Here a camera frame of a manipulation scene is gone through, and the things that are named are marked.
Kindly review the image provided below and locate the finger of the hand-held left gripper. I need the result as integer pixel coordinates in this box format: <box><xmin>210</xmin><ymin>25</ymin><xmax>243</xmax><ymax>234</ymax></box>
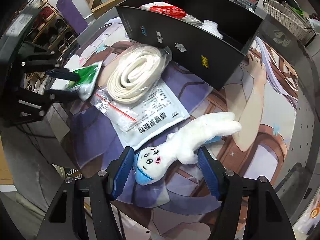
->
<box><xmin>14</xmin><ymin>89</ymin><xmax>81</xmax><ymax>117</ymax></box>
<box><xmin>17</xmin><ymin>50</ymin><xmax>80</xmax><ymax>82</ymax></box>

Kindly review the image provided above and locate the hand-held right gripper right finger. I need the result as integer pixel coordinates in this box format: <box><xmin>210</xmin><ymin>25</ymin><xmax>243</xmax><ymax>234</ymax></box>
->
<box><xmin>197</xmin><ymin>146</ymin><xmax>297</xmax><ymax>240</ymax></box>

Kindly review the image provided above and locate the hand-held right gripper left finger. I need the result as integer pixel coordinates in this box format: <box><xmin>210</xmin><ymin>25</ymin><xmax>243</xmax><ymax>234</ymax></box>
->
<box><xmin>37</xmin><ymin>146</ymin><xmax>135</xmax><ymax>240</ymax></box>

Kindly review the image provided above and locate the green packet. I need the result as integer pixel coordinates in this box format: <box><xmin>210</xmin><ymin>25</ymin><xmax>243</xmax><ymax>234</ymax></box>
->
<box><xmin>65</xmin><ymin>60</ymin><xmax>103</xmax><ymax>102</ymax></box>

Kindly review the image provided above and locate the white plush rabbit toy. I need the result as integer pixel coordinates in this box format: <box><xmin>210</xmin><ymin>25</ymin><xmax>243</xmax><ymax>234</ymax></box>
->
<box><xmin>132</xmin><ymin>112</ymin><xmax>242</xmax><ymax>186</ymax></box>

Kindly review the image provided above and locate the black box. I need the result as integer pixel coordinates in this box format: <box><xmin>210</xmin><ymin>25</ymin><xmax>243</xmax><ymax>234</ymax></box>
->
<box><xmin>115</xmin><ymin>0</ymin><xmax>265</xmax><ymax>91</ymax></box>

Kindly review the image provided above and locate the red packet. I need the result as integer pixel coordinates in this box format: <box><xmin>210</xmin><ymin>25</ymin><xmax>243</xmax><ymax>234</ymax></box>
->
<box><xmin>149</xmin><ymin>4</ymin><xmax>187</xmax><ymax>19</ymax></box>

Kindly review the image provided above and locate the bag of white cable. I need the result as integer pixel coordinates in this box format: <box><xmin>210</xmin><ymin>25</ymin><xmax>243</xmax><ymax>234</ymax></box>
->
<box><xmin>139</xmin><ymin>2</ymin><xmax>204</xmax><ymax>27</ymax></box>

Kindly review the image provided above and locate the white foam sheet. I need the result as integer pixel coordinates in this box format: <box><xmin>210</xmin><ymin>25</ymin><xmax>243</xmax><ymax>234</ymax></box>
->
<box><xmin>202</xmin><ymin>19</ymin><xmax>225</xmax><ymax>39</ymax></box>

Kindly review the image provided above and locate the shoe rack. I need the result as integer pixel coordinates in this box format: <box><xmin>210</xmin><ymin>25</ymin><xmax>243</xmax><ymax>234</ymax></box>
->
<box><xmin>25</xmin><ymin>1</ymin><xmax>80</xmax><ymax>53</ymax></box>

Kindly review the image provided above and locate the clear zip bag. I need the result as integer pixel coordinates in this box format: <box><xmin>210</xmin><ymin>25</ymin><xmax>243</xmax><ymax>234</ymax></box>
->
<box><xmin>89</xmin><ymin>89</ymin><xmax>137</xmax><ymax>124</ymax></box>

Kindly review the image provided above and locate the printed mat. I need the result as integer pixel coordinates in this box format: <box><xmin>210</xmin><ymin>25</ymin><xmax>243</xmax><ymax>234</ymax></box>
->
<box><xmin>60</xmin><ymin>17</ymin><xmax>299</xmax><ymax>240</ymax></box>

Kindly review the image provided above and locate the rolled white belt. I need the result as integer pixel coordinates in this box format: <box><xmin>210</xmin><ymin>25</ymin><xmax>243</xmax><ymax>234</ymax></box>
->
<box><xmin>107</xmin><ymin>44</ymin><xmax>173</xmax><ymax>103</ymax></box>

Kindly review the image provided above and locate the white printed packet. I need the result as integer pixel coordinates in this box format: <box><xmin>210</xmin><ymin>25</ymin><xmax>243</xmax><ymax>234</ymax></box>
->
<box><xmin>110</xmin><ymin>79</ymin><xmax>190</xmax><ymax>149</ymax></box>

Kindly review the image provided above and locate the cardboard box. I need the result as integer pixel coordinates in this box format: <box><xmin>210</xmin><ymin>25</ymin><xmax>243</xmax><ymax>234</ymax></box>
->
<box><xmin>84</xmin><ymin>0</ymin><xmax>128</xmax><ymax>19</ymax></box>

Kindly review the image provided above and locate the white wicker basket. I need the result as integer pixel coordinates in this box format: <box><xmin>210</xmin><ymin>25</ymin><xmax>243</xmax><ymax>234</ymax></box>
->
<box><xmin>262</xmin><ymin>0</ymin><xmax>313</xmax><ymax>40</ymax></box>

